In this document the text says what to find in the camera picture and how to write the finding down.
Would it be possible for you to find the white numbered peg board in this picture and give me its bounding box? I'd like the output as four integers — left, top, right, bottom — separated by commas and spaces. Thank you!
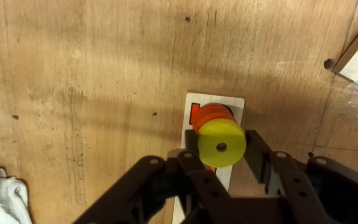
172, 91, 248, 224

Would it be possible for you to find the white paper pad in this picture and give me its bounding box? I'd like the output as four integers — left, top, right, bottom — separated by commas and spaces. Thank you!
0, 166, 35, 224

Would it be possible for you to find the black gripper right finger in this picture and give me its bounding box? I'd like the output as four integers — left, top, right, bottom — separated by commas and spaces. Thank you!
243, 130, 358, 224

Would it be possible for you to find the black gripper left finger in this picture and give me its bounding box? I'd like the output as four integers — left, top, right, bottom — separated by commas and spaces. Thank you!
72, 128, 227, 224

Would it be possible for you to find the yellow-green round block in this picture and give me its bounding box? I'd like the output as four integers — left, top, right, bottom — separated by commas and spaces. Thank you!
197, 117, 248, 169

